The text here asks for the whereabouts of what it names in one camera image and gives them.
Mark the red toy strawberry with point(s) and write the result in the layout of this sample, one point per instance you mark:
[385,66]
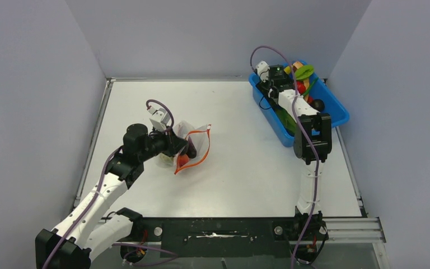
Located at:
[301,87]

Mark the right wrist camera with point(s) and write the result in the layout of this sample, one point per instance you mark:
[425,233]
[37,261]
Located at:
[262,70]

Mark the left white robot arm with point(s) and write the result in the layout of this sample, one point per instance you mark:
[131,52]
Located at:
[77,240]

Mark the clear zip top bag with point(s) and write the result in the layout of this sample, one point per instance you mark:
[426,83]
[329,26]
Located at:
[200,137]

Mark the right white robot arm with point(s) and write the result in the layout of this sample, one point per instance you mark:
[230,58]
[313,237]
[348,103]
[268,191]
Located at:
[312,136]

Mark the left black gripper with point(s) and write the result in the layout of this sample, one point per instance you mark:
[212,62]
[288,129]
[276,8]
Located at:
[174,143]

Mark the green toy cabbage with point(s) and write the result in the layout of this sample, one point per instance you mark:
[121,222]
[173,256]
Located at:
[165,161]

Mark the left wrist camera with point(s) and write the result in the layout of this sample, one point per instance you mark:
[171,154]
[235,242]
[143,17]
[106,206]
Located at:
[159,119]

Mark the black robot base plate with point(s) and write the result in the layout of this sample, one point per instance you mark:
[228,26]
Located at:
[227,237]

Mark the blue plastic bin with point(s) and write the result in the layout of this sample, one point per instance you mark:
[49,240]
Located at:
[315,89]

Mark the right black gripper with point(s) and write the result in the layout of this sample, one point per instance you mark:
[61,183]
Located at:
[263,86]

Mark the black toy plum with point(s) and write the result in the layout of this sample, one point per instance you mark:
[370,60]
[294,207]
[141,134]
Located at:
[318,104]

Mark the dark purple toy eggplant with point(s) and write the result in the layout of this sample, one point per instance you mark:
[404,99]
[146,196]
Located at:
[191,150]

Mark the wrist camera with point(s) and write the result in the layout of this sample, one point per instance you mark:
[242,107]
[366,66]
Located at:
[262,70]
[159,119]

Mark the toy peach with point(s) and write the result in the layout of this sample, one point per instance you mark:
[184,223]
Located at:
[182,160]

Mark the green toy leaf vegetable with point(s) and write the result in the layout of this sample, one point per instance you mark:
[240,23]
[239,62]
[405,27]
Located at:
[304,72]

